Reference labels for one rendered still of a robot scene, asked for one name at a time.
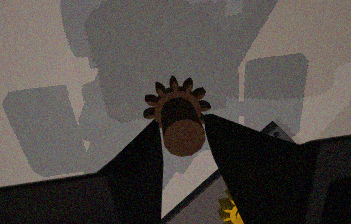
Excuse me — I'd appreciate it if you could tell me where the brown gear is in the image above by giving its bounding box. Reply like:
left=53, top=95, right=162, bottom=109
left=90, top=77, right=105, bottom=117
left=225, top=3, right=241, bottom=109
left=143, top=75, right=211, bottom=157

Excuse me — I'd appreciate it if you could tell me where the yellow gear with black stripe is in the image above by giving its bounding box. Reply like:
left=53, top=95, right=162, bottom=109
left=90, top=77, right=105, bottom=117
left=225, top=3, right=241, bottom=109
left=218, top=190, right=244, bottom=224

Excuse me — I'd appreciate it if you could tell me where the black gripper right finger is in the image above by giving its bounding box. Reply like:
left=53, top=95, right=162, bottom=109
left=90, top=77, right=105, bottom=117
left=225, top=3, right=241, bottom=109
left=204, top=114, right=351, bottom=224

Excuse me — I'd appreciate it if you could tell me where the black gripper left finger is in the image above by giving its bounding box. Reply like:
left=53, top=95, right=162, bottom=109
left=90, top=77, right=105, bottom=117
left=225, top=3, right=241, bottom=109
left=0, top=122, right=163, bottom=224

